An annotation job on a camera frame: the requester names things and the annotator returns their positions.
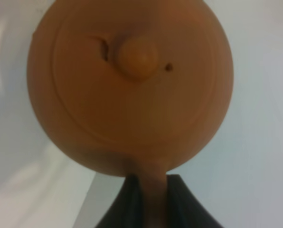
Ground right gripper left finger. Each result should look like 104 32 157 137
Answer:
97 175 148 228

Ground brown clay teapot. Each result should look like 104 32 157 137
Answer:
27 0 234 228

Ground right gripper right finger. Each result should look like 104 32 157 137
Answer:
167 174 221 228

